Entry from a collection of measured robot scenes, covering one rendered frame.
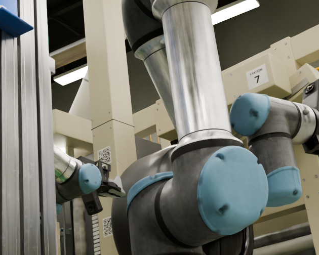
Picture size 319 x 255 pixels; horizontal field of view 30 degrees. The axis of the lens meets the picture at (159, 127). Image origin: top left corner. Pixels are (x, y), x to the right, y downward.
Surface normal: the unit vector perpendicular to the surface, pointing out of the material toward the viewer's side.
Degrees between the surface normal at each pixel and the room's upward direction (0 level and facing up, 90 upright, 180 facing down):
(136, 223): 90
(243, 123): 90
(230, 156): 97
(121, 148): 90
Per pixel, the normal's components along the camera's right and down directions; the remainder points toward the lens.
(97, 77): -0.65, -0.24
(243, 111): -0.82, -0.14
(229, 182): 0.57, -0.27
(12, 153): 0.86, -0.29
